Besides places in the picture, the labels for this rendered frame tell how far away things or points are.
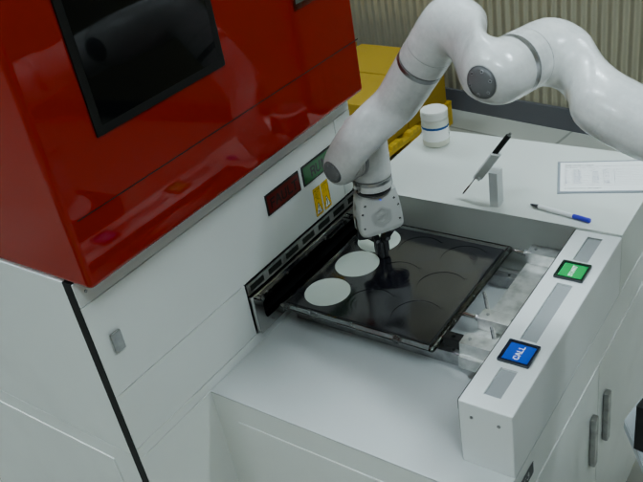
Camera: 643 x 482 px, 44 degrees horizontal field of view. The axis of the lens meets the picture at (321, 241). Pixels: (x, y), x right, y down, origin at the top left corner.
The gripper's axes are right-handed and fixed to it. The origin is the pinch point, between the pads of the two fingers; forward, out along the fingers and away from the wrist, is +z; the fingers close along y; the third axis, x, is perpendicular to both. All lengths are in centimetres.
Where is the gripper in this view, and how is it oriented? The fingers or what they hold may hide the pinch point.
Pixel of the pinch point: (382, 247)
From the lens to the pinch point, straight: 177.3
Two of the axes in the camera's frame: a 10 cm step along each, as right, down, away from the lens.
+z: 1.6, 8.4, 5.2
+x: -3.4, -4.5, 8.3
